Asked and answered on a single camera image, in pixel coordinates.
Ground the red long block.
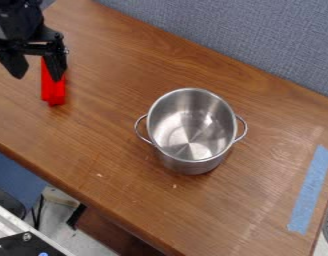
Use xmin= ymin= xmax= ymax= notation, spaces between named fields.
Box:
xmin=41 ymin=59 xmax=65 ymax=106

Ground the black round object at left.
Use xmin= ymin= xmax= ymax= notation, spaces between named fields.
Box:
xmin=0 ymin=189 xmax=26 ymax=219

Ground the blue tape strip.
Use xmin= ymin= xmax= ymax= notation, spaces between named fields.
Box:
xmin=287 ymin=145 xmax=328 ymax=235

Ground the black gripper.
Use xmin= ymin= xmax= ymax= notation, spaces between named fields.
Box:
xmin=0 ymin=0 xmax=68 ymax=82

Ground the black cable on floor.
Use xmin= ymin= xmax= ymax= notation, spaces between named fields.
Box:
xmin=32 ymin=194 xmax=45 ymax=230

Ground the stainless steel pot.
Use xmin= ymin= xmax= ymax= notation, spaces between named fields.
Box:
xmin=133 ymin=88 xmax=248 ymax=175

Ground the black device with blue light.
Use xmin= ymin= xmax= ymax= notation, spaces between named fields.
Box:
xmin=0 ymin=232 xmax=66 ymax=256

